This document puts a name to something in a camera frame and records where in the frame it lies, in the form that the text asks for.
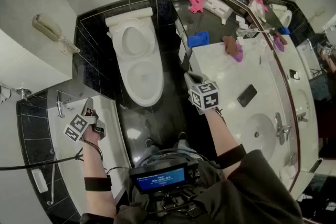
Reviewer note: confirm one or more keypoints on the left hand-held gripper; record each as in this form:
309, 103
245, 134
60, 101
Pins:
76, 126

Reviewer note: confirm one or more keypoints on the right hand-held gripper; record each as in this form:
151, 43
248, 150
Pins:
204, 97

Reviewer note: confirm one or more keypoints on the blue cloth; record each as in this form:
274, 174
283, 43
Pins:
198, 39

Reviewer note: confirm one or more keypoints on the person's left forearm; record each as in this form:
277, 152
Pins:
92, 160

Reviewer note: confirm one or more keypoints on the person's right forearm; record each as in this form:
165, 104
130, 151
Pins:
223, 133

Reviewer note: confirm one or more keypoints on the white toilet bowl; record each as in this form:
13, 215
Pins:
157, 73

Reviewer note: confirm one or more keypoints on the chrome toilet paper holder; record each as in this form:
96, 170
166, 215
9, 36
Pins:
181, 39

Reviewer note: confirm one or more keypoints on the white toilet lid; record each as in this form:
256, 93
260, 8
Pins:
132, 39

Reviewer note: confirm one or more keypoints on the purple cloth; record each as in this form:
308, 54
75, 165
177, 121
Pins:
238, 55

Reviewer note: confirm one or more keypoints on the black smartphone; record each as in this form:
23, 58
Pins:
247, 95

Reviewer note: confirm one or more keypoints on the person's right shoe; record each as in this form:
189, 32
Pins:
182, 136

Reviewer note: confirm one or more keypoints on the person's shoe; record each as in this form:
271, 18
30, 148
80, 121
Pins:
149, 142
182, 136

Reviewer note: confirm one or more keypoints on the small white box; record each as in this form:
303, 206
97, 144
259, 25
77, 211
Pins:
240, 41
239, 18
244, 25

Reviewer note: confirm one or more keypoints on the chrome shower valve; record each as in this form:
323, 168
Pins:
22, 91

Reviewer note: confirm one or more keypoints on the person's left shoe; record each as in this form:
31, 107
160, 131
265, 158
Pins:
149, 142

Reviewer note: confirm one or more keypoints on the white bathtub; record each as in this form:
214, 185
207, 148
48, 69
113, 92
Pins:
68, 178

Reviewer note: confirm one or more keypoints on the pink cloth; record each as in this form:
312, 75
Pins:
196, 4

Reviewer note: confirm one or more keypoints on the clear amenity tray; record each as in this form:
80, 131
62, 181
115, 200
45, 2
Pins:
216, 6

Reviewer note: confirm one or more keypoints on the black left armband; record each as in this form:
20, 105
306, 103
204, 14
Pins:
97, 184

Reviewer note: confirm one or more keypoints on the black armband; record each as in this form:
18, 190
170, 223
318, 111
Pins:
232, 156
97, 184

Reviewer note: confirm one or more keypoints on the white paper cup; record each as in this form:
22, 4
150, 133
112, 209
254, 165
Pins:
263, 46

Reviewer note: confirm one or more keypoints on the chrome grab bar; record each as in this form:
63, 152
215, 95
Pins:
52, 178

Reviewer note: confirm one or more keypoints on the black light stand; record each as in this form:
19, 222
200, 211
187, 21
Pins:
31, 164

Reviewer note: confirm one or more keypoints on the black right armband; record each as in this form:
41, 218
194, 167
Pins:
232, 156

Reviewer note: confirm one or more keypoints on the white sink basin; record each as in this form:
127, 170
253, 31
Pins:
260, 133

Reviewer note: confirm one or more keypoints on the chrome sink faucet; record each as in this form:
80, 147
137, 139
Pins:
282, 129

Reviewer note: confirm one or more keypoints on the person's dark jacket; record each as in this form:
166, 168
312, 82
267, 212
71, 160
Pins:
262, 191

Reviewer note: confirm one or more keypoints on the folded white hand towel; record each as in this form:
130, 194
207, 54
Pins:
287, 174

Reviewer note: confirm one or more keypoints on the white phone wall plate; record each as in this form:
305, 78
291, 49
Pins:
63, 48

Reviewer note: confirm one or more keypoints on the white wall soap holder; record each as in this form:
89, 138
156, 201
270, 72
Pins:
40, 180

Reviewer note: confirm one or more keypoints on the beige wall telephone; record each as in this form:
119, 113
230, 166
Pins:
47, 26

